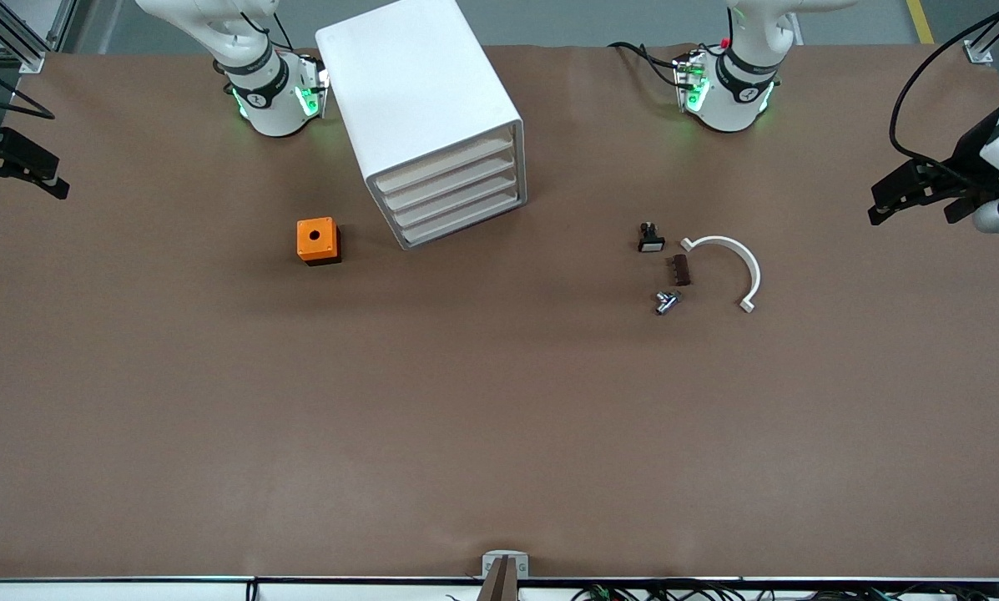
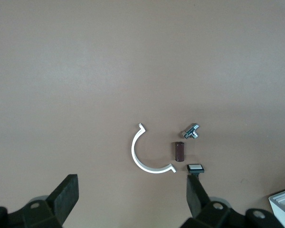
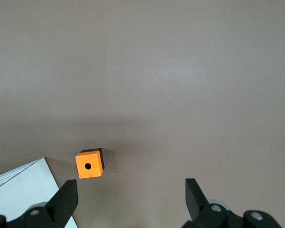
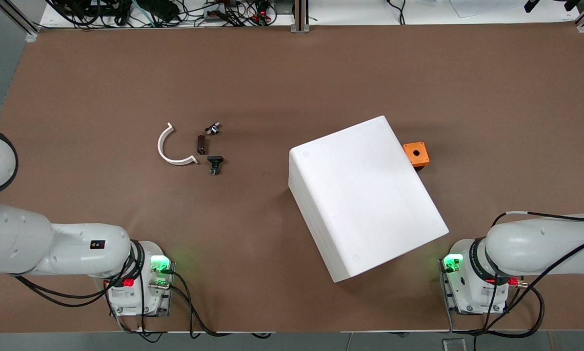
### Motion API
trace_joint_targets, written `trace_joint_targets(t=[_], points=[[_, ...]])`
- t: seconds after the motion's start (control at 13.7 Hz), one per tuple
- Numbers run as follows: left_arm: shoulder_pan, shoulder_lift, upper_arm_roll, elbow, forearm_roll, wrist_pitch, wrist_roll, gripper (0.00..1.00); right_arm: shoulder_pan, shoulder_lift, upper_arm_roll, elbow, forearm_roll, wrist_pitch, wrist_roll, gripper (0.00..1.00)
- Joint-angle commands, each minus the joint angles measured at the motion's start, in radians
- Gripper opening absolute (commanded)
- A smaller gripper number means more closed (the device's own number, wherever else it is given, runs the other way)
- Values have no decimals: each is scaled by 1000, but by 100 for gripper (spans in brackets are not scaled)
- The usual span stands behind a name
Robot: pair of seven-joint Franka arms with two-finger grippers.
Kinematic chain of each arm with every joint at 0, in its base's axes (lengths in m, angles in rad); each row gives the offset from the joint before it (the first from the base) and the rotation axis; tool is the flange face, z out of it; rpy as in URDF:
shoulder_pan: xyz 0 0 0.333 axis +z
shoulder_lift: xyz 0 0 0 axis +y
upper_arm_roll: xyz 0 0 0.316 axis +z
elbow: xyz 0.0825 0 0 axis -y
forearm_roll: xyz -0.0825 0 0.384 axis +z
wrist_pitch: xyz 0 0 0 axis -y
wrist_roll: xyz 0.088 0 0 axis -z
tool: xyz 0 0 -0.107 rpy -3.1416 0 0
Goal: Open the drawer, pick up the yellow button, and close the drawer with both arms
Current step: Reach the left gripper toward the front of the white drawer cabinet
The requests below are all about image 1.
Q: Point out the white curved plastic clamp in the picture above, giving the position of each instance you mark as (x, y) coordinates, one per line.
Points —
(754, 271)

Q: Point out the silver metal fitting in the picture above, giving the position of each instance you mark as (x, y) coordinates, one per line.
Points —
(666, 301)

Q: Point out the brown terminal block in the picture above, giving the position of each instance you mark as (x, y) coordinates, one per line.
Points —
(678, 270)

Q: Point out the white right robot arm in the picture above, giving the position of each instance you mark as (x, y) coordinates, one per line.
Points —
(265, 92)

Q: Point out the grey metal bracket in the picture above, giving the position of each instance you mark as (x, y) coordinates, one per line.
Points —
(491, 561)

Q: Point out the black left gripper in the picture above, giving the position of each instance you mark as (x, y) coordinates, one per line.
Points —
(964, 152)

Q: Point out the white drawer cabinet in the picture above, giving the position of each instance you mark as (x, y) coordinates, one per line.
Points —
(416, 92)

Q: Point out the brown mounting bar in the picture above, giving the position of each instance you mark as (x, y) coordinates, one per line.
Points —
(502, 584)

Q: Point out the orange button enclosure box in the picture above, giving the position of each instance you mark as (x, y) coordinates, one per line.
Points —
(315, 238)

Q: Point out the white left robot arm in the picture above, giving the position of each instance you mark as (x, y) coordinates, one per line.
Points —
(737, 83)

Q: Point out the aluminium frame profile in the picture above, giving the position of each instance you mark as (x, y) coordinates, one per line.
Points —
(15, 33)
(987, 42)

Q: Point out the white plastic drawer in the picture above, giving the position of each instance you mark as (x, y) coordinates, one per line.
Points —
(451, 180)
(445, 161)
(463, 217)
(457, 199)

